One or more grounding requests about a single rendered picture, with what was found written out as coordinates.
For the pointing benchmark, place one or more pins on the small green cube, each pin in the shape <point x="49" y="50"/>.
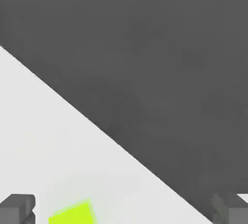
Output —
<point x="72" y="214"/>

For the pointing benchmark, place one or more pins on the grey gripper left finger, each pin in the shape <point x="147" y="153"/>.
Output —
<point x="15" y="208"/>

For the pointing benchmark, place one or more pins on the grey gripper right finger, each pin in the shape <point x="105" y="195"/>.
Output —
<point x="232" y="213"/>

